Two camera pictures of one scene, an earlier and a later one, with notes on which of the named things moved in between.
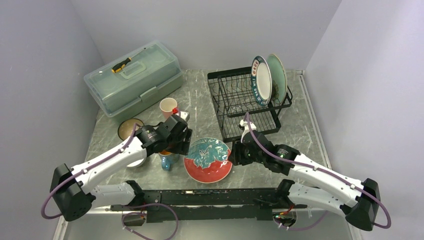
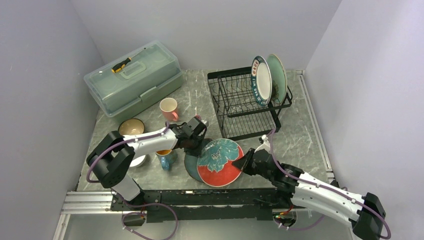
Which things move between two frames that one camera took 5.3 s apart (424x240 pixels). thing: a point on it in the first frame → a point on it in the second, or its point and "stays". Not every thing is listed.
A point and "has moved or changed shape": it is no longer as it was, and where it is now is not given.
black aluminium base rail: x=224 y=205 stays
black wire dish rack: x=234 y=103 stays
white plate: x=261 y=81 stays
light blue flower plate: x=279 y=79 stays
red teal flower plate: x=206 y=160 has moved or changed shape
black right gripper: x=236 y=156 → x=242 y=162
